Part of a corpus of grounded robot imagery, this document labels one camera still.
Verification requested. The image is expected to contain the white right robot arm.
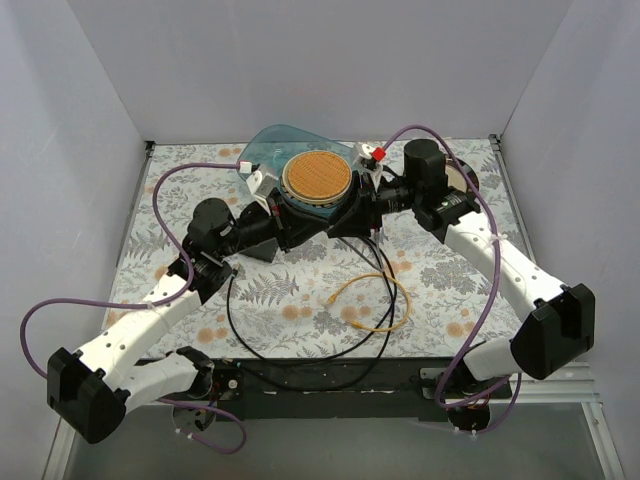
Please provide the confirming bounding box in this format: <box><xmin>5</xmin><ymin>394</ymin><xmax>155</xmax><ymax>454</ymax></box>
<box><xmin>333</xmin><ymin>139</ymin><xmax>595</xmax><ymax>398</ymax></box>

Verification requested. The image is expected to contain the dark rimmed ceramic plate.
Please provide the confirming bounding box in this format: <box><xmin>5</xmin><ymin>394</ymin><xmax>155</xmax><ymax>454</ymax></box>
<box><xmin>445</xmin><ymin>159</ymin><xmax>480</xmax><ymax>194</ymax></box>

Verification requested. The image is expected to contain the striped cream bowl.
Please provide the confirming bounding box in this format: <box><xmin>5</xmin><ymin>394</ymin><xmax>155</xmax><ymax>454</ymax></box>
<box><xmin>283</xmin><ymin>164</ymin><xmax>352</xmax><ymax>205</ymax></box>

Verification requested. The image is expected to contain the yellow ethernet cable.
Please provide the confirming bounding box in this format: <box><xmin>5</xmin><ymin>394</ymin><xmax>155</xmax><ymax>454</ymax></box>
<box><xmin>323</xmin><ymin>272</ymin><xmax>413</xmax><ymax>333</ymax></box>

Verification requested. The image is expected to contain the teal plastic container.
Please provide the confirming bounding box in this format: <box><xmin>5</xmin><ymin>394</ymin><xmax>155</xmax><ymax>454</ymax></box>
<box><xmin>239</xmin><ymin>124</ymin><xmax>351</xmax><ymax>219</ymax></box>

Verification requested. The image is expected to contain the black ethernet cable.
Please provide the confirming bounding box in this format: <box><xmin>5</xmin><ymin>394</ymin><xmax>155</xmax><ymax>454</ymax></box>
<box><xmin>225</xmin><ymin>264</ymin><xmax>401</xmax><ymax>362</ymax></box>
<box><xmin>239</xmin><ymin>239</ymin><xmax>401</xmax><ymax>392</ymax></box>

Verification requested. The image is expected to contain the grey ethernet cable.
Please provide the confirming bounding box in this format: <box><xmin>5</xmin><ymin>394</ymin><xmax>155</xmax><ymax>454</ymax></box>
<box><xmin>339</xmin><ymin>235</ymin><xmax>386</xmax><ymax>271</ymax></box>

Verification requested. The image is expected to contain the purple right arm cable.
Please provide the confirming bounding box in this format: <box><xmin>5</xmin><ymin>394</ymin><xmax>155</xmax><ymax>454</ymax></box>
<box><xmin>383</xmin><ymin>124</ymin><xmax>524</xmax><ymax>435</ymax></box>

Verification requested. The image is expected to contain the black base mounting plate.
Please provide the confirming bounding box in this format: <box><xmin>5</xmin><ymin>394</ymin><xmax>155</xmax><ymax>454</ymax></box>
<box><xmin>157</xmin><ymin>355</ymin><xmax>514</xmax><ymax>424</ymax></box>

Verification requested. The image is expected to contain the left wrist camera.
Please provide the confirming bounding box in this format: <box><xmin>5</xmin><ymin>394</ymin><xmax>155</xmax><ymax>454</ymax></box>
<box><xmin>238</xmin><ymin>160</ymin><xmax>279</xmax><ymax>213</ymax></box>

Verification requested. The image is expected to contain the floral table mat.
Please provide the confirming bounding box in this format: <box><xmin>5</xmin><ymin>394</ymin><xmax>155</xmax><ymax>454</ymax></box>
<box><xmin>112</xmin><ymin>144</ymin><xmax>520</xmax><ymax>358</ymax></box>

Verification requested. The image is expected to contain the orange woven coaster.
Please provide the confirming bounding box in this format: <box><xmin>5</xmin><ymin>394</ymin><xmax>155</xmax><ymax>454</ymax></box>
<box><xmin>283</xmin><ymin>151</ymin><xmax>352</xmax><ymax>201</ymax></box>

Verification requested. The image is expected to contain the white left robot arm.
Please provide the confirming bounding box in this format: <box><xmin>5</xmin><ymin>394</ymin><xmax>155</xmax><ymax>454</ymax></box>
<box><xmin>47</xmin><ymin>196</ymin><xmax>329</xmax><ymax>444</ymax></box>

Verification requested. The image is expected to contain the aluminium frame rail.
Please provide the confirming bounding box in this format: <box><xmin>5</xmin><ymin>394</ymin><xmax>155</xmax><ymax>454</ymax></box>
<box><xmin>517</xmin><ymin>362</ymin><xmax>625</xmax><ymax>479</ymax></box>

